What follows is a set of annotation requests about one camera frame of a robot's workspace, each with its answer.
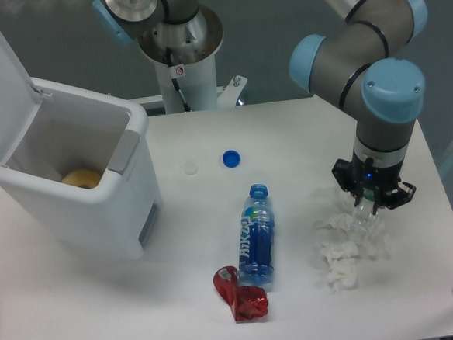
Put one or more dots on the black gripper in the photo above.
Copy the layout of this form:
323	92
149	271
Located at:
357	176

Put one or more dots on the clear plastic bottle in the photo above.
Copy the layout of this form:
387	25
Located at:
362	220

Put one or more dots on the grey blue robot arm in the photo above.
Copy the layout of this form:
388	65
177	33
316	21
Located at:
356	72

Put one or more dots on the blue plastic bottle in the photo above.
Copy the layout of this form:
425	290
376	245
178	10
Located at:
256	238

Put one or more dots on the blue bottle cap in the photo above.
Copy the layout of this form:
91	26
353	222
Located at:
231	158

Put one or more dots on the white bottle cap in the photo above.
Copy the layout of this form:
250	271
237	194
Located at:
190	168

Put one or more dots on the white trash can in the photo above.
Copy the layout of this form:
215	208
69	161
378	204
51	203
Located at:
47	130

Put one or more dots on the white crumpled tissue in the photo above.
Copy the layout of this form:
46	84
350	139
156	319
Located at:
340	254

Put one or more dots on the red crumpled wrapper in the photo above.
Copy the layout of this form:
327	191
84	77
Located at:
247	303

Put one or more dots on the brown tape roll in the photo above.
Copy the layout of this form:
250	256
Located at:
82	178

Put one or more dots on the white table bracket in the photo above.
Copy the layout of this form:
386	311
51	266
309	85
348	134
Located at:
231	95

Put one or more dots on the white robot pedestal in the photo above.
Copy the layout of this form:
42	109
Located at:
184	59

